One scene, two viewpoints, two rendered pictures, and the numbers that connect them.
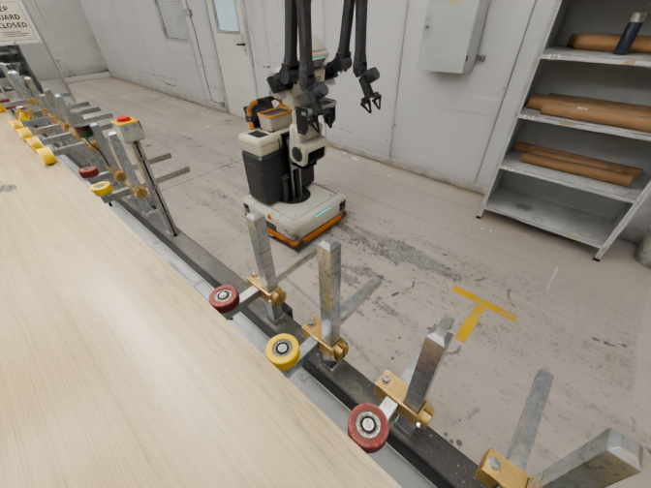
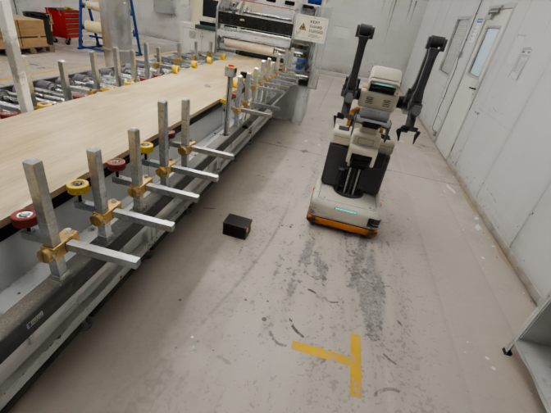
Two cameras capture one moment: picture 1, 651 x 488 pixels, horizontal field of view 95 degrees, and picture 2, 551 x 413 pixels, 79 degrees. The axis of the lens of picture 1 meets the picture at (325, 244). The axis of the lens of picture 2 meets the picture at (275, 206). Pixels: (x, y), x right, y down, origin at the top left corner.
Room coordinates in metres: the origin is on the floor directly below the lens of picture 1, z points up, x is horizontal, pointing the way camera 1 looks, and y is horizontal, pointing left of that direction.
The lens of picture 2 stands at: (0.05, -1.65, 1.63)
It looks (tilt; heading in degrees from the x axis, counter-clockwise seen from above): 31 degrees down; 55
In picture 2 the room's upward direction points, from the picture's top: 10 degrees clockwise
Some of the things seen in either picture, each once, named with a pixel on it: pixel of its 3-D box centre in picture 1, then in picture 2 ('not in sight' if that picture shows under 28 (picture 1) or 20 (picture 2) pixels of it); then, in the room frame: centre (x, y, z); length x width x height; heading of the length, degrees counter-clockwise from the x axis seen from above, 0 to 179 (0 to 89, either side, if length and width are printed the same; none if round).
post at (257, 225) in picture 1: (267, 279); (185, 139); (0.63, 0.18, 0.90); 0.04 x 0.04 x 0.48; 47
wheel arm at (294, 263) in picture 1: (278, 275); (198, 149); (0.71, 0.16, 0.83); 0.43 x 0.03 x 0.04; 137
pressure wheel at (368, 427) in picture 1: (366, 434); (116, 171); (0.22, -0.07, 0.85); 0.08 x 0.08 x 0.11
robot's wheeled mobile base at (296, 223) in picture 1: (294, 207); (344, 201); (2.19, 0.25, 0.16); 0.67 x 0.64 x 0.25; 47
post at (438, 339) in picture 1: (416, 395); (137, 178); (0.29, -0.19, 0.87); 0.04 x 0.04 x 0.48; 47
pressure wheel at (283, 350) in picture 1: (284, 359); (145, 153); (0.39, 0.11, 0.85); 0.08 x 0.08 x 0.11
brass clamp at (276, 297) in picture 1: (265, 289); (186, 147); (0.65, 0.19, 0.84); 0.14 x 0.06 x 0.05; 47
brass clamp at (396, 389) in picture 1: (403, 399); (140, 187); (0.31, -0.17, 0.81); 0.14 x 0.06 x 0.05; 47
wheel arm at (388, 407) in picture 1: (411, 374); (155, 188); (0.37, -0.21, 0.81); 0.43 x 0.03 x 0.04; 137
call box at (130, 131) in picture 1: (128, 131); (230, 71); (1.13, 0.72, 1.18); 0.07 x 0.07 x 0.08; 47
